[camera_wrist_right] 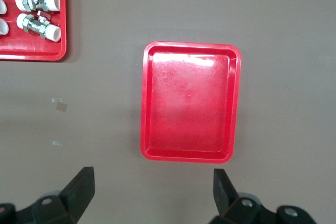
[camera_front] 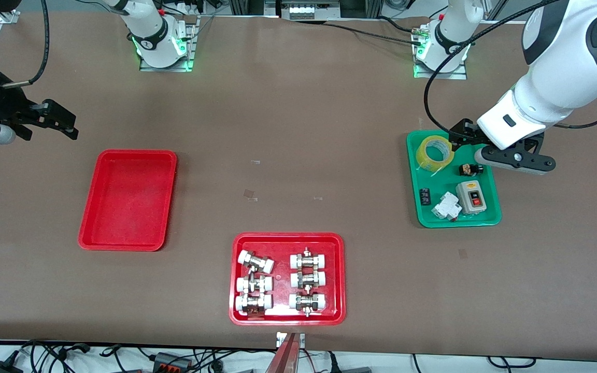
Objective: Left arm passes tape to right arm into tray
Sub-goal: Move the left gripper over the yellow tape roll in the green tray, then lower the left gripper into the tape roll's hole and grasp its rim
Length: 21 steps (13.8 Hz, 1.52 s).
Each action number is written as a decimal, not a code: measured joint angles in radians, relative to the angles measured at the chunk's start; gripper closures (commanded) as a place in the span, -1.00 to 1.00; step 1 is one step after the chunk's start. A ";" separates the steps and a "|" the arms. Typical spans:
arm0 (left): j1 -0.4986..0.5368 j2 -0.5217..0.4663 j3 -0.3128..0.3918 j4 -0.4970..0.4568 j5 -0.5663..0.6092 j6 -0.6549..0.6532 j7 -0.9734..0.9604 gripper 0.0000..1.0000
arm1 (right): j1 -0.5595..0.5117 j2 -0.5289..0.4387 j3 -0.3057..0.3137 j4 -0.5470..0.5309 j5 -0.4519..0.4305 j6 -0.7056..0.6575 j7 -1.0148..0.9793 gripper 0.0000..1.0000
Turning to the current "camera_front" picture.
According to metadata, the yellow clear tape roll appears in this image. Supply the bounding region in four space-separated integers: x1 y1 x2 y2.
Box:
416 136 455 173

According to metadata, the green plastic tray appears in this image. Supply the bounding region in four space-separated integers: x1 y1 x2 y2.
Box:
406 130 502 228

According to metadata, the empty red plastic tray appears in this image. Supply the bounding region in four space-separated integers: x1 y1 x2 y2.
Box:
78 149 178 252

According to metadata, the red tray holding fittings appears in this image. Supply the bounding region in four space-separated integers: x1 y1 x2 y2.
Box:
229 232 346 326

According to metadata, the white circuit breaker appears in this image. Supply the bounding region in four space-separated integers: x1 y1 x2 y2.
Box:
431 192 461 222

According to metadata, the white metal pipe fitting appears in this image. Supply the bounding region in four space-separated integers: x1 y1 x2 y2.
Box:
290 269 326 289
237 250 275 274
289 291 327 318
290 248 328 270
235 293 273 317
236 275 274 294

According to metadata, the white power strip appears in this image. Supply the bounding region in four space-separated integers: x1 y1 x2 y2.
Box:
280 0 342 21

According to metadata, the black orange connector box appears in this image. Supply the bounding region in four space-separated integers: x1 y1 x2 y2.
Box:
153 352 193 372

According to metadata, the grey push button switch box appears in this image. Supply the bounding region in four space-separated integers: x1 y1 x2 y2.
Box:
456 180 488 215

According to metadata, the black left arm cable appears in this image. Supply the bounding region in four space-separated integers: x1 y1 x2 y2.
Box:
423 0 597 136

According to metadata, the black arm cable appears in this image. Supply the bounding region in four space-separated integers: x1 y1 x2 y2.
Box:
423 0 597 136
2 0 51 89

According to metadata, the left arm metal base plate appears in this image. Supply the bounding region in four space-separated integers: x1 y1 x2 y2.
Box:
414 25 468 80

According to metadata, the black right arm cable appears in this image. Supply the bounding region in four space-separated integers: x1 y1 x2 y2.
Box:
2 0 51 89

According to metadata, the aluminium corner bracket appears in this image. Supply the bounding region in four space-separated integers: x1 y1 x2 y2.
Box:
0 10 22 40

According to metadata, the black cable on table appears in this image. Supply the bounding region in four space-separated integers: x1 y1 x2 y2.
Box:
324 22 424 46

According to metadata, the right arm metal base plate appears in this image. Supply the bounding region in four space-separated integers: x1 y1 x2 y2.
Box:
139 16 199 73

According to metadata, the aluminium frame profile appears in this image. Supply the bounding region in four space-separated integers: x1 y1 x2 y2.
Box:
229 0 278 17

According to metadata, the red aluminium camera mount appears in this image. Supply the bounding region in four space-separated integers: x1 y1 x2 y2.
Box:
265 332 307 373

